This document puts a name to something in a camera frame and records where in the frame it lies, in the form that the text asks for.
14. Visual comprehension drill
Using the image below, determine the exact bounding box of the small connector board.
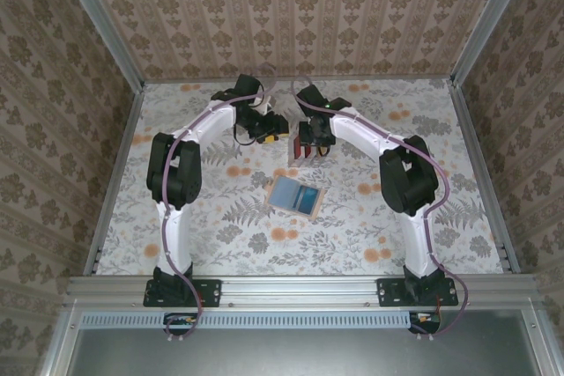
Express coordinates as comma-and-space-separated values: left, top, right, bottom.
163, 312, 199, 333
408, 312, 442, 333

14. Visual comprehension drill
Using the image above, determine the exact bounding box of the grey metal panel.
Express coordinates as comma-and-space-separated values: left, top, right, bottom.
65, 326, 538, 376

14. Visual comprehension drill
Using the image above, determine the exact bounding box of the thin black left gripper cable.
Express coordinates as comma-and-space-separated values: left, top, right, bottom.
232, 122, 259, 146

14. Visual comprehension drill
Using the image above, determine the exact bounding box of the thin aluminium table end rail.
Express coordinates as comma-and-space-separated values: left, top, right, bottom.
143, 77, 455, 85

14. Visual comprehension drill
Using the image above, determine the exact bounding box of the aluminium table side rail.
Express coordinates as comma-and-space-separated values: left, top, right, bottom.
453, 78, 521, 274
83, 83, 146, 276

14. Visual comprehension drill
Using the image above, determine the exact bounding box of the long aluminium base rail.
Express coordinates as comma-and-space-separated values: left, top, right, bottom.
64, 274, 542, 306

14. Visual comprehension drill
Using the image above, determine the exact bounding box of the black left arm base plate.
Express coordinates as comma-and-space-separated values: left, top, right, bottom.
143, 277, 223, 308

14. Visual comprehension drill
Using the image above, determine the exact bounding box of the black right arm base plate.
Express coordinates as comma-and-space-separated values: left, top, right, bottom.
377, 277, 459, 308

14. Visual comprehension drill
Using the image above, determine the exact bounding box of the aluminium corner post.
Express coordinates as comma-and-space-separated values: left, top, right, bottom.
55, 0, 146, 91
451, 0, 530, 86

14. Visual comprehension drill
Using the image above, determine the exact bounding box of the white slotted cable duct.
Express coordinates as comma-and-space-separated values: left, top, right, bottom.
81, 310, 444, 329

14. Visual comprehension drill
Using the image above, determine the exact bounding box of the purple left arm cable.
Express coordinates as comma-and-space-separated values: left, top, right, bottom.
159, 65, 283, 344

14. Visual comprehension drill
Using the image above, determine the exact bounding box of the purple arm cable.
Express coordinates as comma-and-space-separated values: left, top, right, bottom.
293, 77, 471, 342
159, 65, 283, 344

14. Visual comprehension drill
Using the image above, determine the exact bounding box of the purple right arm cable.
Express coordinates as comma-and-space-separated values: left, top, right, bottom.
293, 77, 471, 342

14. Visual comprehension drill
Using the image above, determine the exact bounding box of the aluminium lower frame bar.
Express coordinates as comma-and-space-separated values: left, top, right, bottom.
38, 305, 83, 376
528, 305, 560, 376

